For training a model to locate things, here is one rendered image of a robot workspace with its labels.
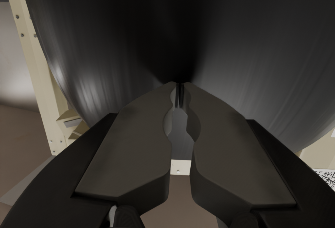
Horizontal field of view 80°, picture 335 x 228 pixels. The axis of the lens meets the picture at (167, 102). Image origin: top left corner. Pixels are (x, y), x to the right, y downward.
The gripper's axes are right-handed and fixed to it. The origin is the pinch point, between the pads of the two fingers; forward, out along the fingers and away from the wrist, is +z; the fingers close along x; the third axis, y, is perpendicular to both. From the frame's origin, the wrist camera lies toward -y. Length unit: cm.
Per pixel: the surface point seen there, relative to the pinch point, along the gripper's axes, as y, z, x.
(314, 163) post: 25.0, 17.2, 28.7
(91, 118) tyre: 5.1, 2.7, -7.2
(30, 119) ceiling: 281, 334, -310
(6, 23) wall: 89, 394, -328
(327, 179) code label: 29.2, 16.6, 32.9
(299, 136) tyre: 5.4, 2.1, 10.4
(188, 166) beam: 55, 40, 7
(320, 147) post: 21.1, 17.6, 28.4
